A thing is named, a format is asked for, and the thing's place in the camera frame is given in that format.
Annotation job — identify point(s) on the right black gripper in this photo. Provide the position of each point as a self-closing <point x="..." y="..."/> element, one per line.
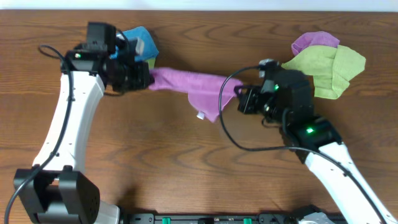
<point x="247" y="103"/>

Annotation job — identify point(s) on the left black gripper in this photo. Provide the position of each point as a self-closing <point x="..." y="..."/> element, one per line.
<point x="140" y="76"/>

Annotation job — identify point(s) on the purple microfiber cloth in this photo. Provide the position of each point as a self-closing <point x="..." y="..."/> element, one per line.
<point x="205" y="91"/>

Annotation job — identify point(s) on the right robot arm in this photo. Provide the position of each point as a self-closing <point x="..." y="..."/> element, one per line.
<point x="318" y="146"/>

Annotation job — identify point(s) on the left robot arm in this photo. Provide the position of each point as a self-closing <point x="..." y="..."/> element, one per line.
<point x="55" y="189"/>

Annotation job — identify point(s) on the green folded cloth under blue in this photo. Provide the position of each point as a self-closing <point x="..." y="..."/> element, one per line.
<point x="151" y="63"/>

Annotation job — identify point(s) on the green crumpled cloth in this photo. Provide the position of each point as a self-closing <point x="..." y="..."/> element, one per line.
<point x="331" y="68"/>

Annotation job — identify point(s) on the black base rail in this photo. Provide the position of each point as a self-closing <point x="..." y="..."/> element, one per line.
<point x="264" y="218"/>

